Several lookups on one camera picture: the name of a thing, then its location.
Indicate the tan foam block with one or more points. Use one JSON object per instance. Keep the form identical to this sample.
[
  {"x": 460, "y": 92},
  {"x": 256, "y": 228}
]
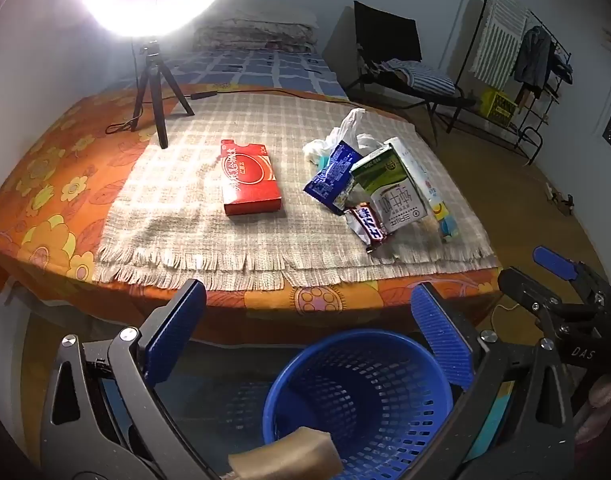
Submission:
[{"x": 285, "y": 452}]

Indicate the orange floral sheet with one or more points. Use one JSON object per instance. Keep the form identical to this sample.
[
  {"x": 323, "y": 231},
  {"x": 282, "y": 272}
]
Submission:
[{"x": 45, "y": 185}]

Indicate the blue checked bed sheet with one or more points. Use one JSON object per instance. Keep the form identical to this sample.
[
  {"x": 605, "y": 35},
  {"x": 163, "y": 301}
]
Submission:
[{"x": 265, "y": 67}]

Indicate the black folding chair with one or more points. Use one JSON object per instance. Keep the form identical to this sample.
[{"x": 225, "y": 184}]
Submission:
[{"x": 385, "y": 30}]

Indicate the folded patterned quilts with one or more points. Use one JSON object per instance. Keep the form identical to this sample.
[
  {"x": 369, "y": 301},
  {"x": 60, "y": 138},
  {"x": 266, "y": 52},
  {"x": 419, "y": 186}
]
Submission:
[{"x": 255, "y": 32}]

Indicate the red box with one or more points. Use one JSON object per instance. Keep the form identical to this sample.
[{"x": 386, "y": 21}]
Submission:
[{"x": 250, "y": 175}]

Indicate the small dark floor object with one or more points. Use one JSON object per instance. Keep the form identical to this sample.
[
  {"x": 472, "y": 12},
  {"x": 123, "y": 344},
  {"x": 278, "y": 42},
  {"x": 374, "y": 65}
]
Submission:
[{"x": 563, "y": 202}]

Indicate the blue toothpaste tube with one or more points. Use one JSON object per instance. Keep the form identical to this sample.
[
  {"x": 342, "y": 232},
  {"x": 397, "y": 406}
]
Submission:
[{"x": 445, "y": 222}]

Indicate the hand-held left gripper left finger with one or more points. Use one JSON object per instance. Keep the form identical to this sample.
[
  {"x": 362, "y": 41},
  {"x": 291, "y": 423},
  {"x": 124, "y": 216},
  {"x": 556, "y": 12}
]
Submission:
[{"x": 173, "y": 332}]

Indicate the person's right forearm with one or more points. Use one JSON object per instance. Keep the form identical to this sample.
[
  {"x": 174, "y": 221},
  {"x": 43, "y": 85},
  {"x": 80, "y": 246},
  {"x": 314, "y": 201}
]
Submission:
[{"x": 610, "y": 405}]

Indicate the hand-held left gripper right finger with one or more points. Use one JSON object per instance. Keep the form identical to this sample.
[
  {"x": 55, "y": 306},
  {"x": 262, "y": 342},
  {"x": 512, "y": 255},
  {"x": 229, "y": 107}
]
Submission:
[{"x": 443, "y": 335}]

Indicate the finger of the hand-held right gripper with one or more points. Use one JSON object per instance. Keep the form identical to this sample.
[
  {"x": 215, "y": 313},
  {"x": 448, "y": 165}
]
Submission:
[
  {"x": 553, "y": 261},
  {"x": 528, "y": 292}
]

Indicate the blue striped cushion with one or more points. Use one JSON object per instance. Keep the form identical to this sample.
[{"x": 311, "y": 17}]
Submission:
[{"x": 430, "y": 82}]

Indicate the dark jacket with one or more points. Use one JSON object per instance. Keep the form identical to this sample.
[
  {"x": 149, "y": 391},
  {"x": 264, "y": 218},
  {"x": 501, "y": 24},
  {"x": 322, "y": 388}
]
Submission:
[{"x": 533, "y": 55}]

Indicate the white striped towel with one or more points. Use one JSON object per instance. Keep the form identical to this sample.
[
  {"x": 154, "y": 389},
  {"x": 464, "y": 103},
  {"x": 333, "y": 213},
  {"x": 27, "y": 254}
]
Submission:
[{"x": 500, "y": 35}]

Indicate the black tripod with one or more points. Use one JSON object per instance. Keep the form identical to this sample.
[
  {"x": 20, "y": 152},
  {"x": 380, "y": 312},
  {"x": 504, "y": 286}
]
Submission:
[{"x": 153, "y": 67}]

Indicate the brown chocolate bar wrapper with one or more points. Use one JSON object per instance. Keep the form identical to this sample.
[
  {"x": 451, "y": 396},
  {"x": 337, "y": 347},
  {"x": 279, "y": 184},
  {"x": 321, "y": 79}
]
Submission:
[{"x": 370, "y": 225}]

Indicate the blue snack packet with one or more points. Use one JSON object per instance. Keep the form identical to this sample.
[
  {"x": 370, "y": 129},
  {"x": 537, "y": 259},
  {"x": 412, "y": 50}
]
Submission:
[{"x": 330, "y": 175}]

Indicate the beige checked fringed cloth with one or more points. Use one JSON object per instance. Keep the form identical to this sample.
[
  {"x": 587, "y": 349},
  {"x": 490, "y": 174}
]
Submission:
[{"x": 185, "y": 210}]

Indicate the white plastic bag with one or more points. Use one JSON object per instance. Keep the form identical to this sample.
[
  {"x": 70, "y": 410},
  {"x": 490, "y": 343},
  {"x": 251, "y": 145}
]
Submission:
[{"x": 348, "y": 127}]

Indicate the yellow plastic crate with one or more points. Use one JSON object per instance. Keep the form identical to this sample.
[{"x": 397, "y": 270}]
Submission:
[{"x": 498, "y": 107}]

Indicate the green and white milk carton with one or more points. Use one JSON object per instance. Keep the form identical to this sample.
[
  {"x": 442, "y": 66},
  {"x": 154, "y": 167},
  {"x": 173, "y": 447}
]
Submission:
[{"x": 395, "y": 200}]

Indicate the blue plastic mesh basket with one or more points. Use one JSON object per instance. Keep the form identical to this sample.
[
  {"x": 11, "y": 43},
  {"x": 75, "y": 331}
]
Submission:
[{"x": 365, "y": 390}]

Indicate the black clothes rack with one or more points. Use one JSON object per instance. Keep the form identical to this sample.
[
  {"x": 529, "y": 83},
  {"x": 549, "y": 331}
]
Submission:
[{"x": 531, "y": 144}]

